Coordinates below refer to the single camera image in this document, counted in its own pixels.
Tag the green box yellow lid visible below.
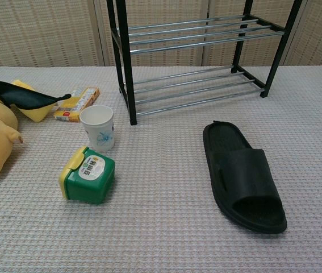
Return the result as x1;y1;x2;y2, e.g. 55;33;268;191
58;146;116;205

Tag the beige woven folding screen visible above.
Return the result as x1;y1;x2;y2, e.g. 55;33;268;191
0;0;322;69

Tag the black rubber slipper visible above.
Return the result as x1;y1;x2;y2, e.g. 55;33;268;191
202;120;288;235

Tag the white paper cup blue flower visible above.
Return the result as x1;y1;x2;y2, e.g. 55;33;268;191
79;104;116;152

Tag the black metal shoe rack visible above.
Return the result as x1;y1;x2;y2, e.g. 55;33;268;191
106;0;303;126

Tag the yellow orange snack carton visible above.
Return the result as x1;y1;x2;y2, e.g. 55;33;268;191
53;86;101;123

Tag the white waffle tablecloth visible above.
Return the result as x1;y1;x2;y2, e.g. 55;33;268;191
0;65;322;273

